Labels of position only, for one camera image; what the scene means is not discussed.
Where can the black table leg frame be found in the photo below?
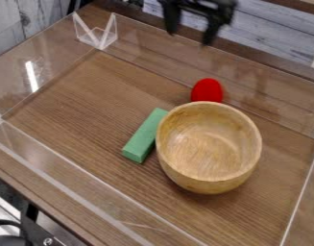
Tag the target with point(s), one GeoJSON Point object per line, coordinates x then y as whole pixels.
{"type": "Point", "coordinates": [36, 235]}

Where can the light wooden bowl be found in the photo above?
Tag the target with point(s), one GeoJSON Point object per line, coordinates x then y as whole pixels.
{"type": "Point", "coordinates": [209, 147]}

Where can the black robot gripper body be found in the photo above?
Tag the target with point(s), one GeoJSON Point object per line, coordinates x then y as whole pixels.
{"type": "Point", "coordinates": [206, 8]}

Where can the green rectangular block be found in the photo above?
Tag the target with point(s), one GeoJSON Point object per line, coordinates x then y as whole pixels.
{"type": "Point", "coordinates": [140, 143]}

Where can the red plush strawberry toy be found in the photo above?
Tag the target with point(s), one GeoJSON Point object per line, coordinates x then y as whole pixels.
{"type": "Point", "coordinates": [207, 90]}

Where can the clear acrylic corner bracket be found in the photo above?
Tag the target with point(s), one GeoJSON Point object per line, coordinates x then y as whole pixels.
{"type": "Point", "coordinates": [96, 37]}

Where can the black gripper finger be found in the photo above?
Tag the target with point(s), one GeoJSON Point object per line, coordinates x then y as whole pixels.
{"type": "Point", "coordinates": [171, 13]}
{"type": "Point", "coordinates": [215, 21]}

